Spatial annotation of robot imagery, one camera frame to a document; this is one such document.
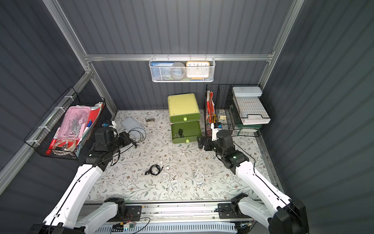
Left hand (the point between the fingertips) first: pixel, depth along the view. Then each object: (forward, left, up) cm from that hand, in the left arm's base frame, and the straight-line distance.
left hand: (128, 134), depth 76 cm
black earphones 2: (-10, -11, -25) cm, 29 cm away
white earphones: (-15, -38, -25) cm, 47 cm away
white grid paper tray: (+26, -73, -4) cm, 77 cm away
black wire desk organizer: (+39, -63, -24) cm, 78 cm away
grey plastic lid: (+24, +10, -24) cm, 35 cm away
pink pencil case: (+2, +25, +7) cm, 26 cm away
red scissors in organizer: (+41, -50, -18) cm, 67 cm away
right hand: (0, -43, -3) cm, 43 cm away
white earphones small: (-9, -19, -24) cm, 32 cm away
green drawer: (+13, -34, -15) cm, 39 cm away
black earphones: (+12, -26, -16) cm, 33 cm away
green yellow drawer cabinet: (+18, -29, -3) cm, 34 cm away
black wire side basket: (-10, +31, +10) cm, 34 cm away
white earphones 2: (-19, -24, -24) cm, 39 cm away
